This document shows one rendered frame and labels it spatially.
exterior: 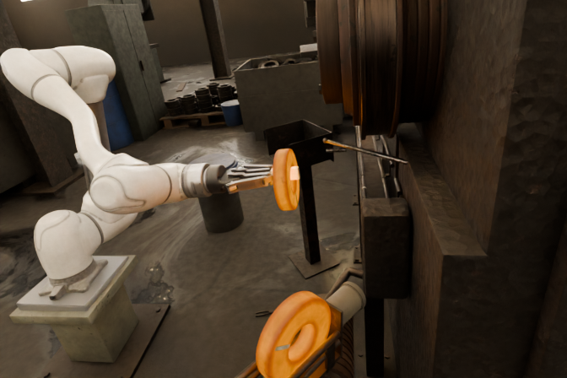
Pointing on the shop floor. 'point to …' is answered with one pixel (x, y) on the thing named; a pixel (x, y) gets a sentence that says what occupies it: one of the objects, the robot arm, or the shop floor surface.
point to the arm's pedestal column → (106, 341)
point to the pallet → (199, 105)
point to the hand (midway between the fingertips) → (285, 173)
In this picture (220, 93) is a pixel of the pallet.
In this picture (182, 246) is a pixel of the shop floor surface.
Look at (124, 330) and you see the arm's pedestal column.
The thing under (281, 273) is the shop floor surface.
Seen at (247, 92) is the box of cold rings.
